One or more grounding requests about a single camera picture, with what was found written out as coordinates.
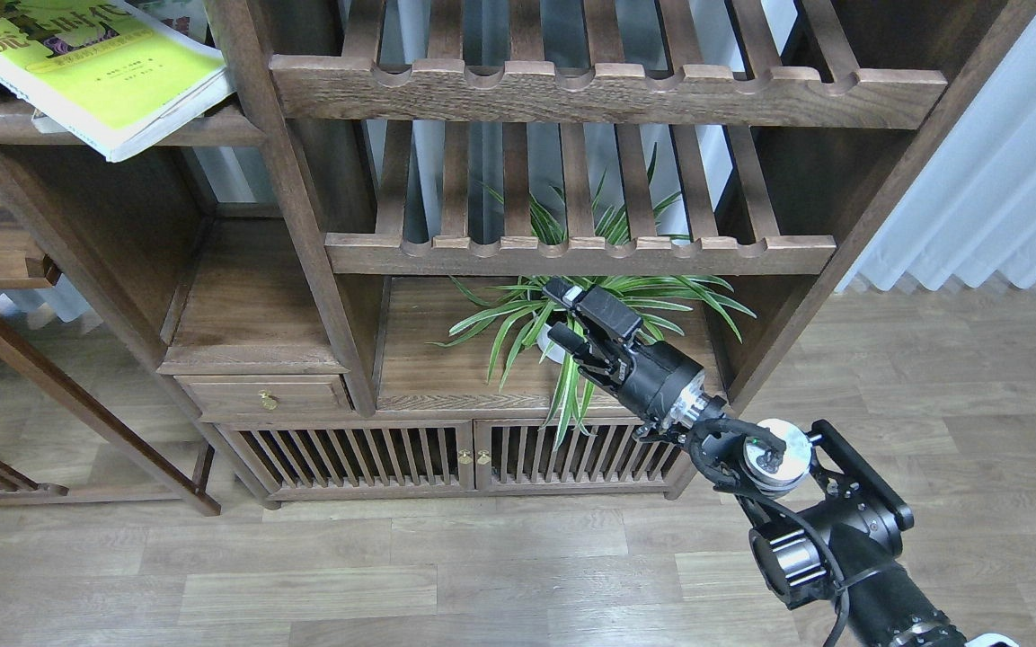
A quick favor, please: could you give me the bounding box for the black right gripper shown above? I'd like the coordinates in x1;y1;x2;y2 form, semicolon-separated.
542;276;706;431

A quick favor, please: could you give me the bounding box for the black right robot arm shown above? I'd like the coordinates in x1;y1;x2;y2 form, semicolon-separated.
544;276;1012;646

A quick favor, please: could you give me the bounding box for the white plant pot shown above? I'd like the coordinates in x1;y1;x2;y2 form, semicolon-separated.
536;321;566;365

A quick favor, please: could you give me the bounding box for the dark wooden bookshelf cabinet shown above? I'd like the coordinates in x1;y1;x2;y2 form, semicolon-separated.
0;1;1036;507

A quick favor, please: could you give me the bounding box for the brass drawer knob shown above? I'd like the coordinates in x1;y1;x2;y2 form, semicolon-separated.
259;390;279;411

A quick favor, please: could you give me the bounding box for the white pleated curtain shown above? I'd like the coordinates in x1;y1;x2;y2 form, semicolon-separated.
837;16;1036;291

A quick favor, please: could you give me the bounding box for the yellow green magazine stack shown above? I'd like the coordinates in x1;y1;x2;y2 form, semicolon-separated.
0;1;234;163

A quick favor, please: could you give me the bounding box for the green spider plant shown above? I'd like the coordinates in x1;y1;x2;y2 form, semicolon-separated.
434;144;757;452

